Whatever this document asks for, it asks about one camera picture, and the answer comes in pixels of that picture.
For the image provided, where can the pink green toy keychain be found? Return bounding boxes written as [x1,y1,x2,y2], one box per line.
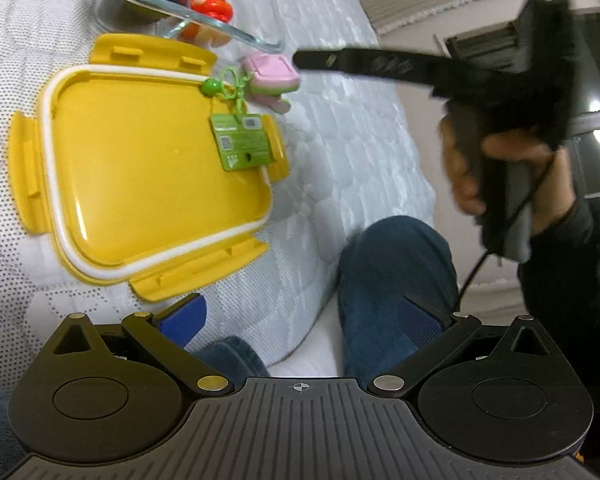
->
[242,53,300,115]

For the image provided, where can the yellow container lid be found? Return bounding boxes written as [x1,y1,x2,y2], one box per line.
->
[7,34,289,301]

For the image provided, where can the black sleeve right forearm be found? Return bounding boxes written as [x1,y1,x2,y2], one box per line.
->
[518,198,600,475]

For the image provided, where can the person's right hand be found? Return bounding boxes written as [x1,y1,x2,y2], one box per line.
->
[439,114,578,236]

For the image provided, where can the left leg blue jeans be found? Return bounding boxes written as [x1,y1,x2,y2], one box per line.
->
[193,336,270,387]

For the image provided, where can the leg blue jeans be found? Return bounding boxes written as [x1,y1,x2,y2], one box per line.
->
[193,336,270,387]
[338,216,458,386]

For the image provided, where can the right leg blue jeans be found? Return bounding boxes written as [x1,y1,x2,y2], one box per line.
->
[338,216,458,386]

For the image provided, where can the red cartoon figure toy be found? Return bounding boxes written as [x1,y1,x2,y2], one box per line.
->
[178,0,234,47]

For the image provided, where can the clear glass container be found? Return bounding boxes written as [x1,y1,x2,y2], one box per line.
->
[95,0,285,53]

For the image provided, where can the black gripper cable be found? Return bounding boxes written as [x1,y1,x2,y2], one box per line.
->
[456,159,556,319]

